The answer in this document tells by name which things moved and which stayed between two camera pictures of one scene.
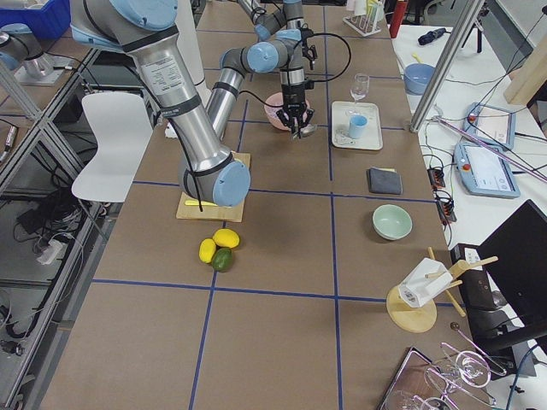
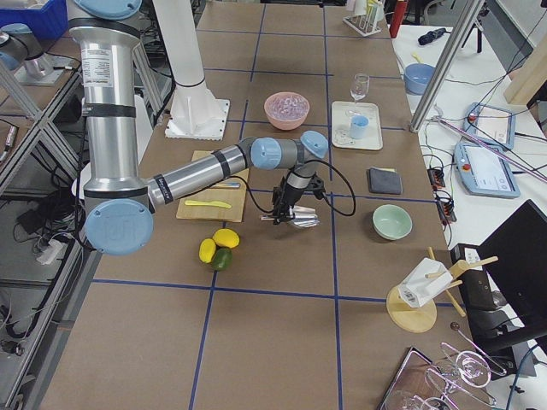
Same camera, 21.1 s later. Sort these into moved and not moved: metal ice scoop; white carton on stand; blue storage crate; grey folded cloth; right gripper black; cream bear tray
Moved: right gripper black; metal ice scoop
Not moved: blue storage crate; cream bear tray; white carton on stand; grey folded cloth
